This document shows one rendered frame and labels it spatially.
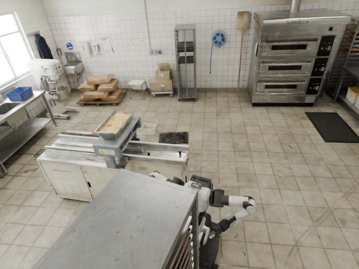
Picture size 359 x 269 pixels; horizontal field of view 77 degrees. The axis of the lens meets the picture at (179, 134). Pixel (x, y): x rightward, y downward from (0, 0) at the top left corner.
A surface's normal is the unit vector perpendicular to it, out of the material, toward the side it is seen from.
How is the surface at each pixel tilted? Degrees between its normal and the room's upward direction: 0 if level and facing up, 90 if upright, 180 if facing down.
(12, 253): 0
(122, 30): 90
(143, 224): 0
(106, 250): 0
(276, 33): 90
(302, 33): 90
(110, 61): 90
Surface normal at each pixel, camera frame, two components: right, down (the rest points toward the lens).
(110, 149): -0.22, 0.56
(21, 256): -0.06, -0.83
